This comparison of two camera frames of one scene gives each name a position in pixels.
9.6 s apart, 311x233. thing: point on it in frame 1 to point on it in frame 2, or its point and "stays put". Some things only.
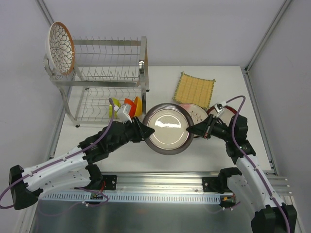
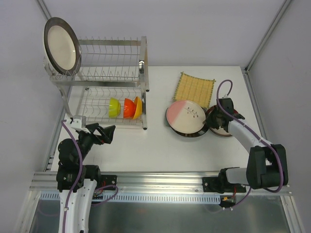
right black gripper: (209, 126) to (216, 120)
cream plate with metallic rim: (170, 122) to (62, 46)
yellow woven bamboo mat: (191, 90) stays put
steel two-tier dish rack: (109, 78) stays put
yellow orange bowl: (138, 102) stays put
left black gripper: (137, 129) to (96, 133)
